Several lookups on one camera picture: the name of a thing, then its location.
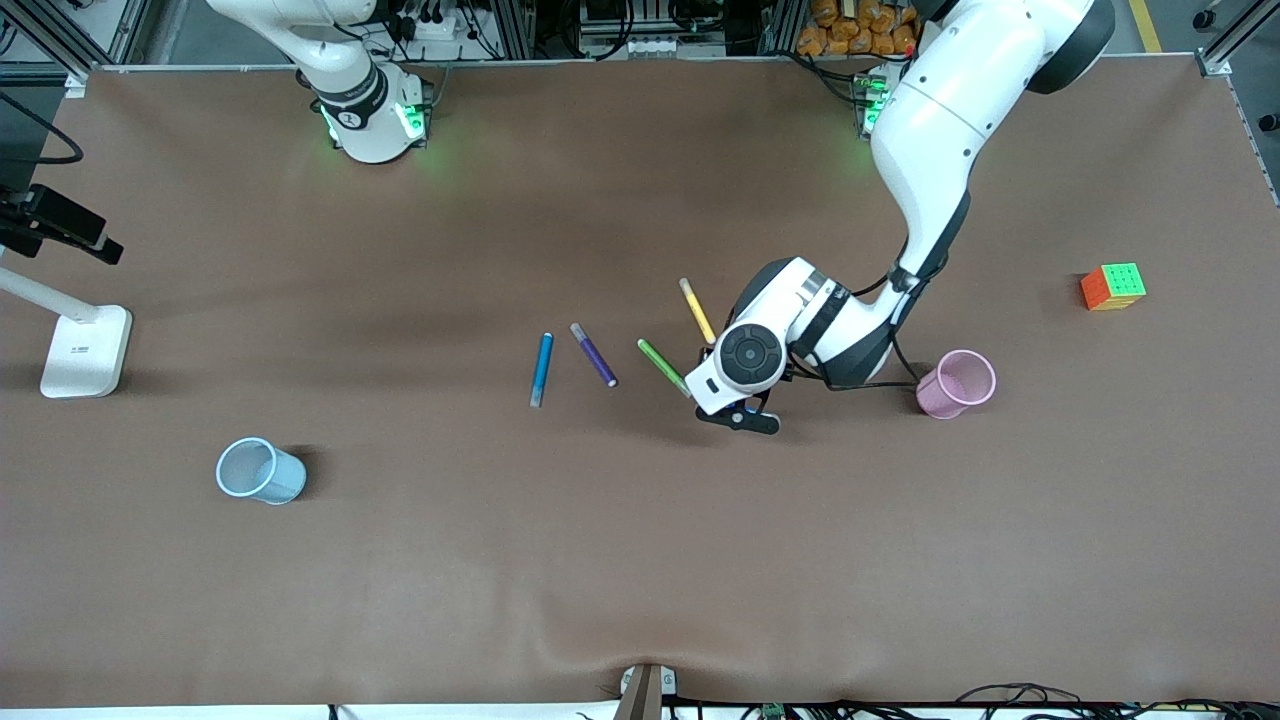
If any pink mesh cup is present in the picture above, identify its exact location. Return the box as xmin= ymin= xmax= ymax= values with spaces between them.
xmin=915 ymin=349 xmax=998 ymax=420

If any colourful puzzle cube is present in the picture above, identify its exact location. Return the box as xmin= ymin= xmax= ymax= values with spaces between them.
xmin=1080 ymin=262 xmax=1148 ymax=312

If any black looped cable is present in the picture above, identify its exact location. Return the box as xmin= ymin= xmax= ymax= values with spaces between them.
xmin=955 ymin=683 xmax=1086 ymax=713

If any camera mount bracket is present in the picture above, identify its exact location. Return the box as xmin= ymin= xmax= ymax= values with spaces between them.
xmin=612 ymin=663 xmax=678 ymax=720

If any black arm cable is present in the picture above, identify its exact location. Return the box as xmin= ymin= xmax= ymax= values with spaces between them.
xmin=0 ymin=93 xmax=83 ymax=167
xmin=790 ymin=265 xmax=923 ymax=393

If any blue marker pen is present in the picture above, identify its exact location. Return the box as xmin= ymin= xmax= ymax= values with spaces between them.
xmin=529 ymin=332 xmax=555 ymax=409

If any light blue mesh cup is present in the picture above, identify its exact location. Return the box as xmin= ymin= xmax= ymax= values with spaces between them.
xmin=215 ymin=437 xmax=308 ymax=506

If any aluminium frame profile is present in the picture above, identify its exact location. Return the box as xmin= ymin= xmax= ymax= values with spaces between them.
xmin=1195 ymin=0 xmax=1280 ymax=79
xmin=0 ymin=0 xmax=151 ymax=81

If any purple marker pen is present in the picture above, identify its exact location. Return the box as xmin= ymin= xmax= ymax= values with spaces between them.
xmin=570 ymin=322 xmax=619 ymax=388

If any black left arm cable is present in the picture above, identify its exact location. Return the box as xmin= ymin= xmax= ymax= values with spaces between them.
xmin=790 ymin=265 xmax=923 ymax=393

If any green marker pen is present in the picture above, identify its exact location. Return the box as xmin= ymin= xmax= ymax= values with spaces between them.
xmin=637 ymin=338 xmax=694 ymax=399

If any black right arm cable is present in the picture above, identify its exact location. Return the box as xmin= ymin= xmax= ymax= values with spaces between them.
xmin=0 ymin=93 xmax=83 ymax=167

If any yellow marker pen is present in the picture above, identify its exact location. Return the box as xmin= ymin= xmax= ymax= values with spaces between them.
xmin=678 ymin=277 xmax=718 ymax=346

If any long white socket strip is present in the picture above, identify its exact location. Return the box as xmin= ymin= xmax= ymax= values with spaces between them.
xmin=625 ymin=38 xmax=728 ymax=57

